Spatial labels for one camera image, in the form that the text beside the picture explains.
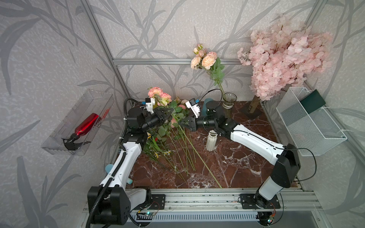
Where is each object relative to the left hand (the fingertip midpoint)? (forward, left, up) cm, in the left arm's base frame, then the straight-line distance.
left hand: (173, 110), depth 70 cm
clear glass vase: (+26, -36, -16) cm, 47 cm away
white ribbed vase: (-6, -22, -24) cm, 33 cm away
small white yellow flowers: (-8, +5, -31) cm, 32 cm away
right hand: (-5, -3, -3) cm, 7 cm away
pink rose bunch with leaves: (+2, -4, -2) cm, 4 cm away
